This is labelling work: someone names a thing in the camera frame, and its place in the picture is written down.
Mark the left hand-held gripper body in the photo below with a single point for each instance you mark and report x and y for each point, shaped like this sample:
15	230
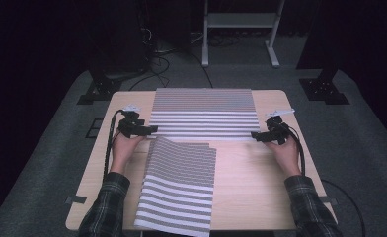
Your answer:
130	123

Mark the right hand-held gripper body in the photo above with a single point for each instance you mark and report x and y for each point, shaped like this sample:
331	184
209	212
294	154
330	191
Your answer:
277	130

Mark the striped cloth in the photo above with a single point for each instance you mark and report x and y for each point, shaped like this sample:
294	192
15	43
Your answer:
204	115

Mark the stack of striped cloths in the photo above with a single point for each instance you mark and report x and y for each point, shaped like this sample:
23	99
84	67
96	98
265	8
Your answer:
178	184

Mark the person's right hand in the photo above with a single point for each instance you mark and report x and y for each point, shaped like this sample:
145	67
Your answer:
285	156

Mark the person's left hand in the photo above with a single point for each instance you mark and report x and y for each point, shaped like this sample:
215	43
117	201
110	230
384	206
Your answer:
124	151

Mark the floor socket box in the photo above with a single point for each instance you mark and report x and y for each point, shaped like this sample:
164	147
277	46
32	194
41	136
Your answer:
94	128

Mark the grey tape strip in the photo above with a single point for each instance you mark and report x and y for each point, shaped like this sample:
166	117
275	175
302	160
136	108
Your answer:
329	200
76	199

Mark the white metal stand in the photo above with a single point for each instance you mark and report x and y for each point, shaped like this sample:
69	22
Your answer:
241	19

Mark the black stand with base plate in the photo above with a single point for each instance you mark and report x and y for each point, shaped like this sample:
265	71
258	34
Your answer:
99	89
323	89

